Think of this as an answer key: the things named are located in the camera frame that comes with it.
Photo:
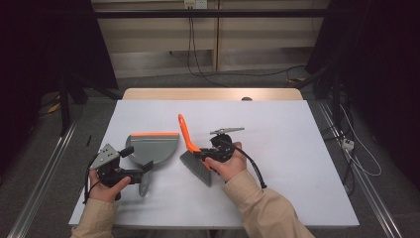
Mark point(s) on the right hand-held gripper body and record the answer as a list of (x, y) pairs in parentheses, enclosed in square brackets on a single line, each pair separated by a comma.
[(222, 145)]

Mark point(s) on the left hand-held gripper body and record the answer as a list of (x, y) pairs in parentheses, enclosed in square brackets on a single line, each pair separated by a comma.
[(105, 157)]

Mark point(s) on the grey dustpan with orange edge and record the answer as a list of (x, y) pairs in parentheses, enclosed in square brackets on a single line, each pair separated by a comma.
[(152, 150)]

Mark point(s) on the orange brush with grey bristles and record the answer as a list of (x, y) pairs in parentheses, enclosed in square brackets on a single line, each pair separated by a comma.
[(198, 167)]

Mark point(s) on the person's right hand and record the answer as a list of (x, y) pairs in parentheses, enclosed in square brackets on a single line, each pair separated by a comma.
[(231, 165)]

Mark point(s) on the person's left hand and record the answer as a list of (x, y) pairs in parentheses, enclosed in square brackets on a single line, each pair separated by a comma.
[(105, 191)]

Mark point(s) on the dark round table grommet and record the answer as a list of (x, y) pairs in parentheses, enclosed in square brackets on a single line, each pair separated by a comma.
[(246, 98)]

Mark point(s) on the wooden table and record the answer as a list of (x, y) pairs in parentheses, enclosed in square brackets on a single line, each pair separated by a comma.
[(198, 94)]

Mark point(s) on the white table cover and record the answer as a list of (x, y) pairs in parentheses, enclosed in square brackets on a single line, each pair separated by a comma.
[(280, 148)]

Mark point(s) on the black metal stand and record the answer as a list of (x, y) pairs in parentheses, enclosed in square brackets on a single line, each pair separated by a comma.
[(65, 109), (335, 99)]

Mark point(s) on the yellow floor tape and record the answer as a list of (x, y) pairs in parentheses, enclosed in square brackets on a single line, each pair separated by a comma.
[(54, 107), (295, 80)]

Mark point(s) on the black curtain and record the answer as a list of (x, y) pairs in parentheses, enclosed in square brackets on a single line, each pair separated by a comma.
[(49, 49), (379, 66)]

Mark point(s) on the white power strip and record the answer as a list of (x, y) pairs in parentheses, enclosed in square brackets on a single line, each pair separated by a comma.
[(348, 144)]

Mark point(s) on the black horizontal bar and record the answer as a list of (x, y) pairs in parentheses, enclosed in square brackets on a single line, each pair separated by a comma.
[(211, 13)]

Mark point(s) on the aluminium floor rail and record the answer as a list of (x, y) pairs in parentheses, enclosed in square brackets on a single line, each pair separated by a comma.
[(363, 185), (43, 175)]

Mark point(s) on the white wall socket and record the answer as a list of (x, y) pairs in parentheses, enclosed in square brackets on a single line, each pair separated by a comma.
[(195, 4)]

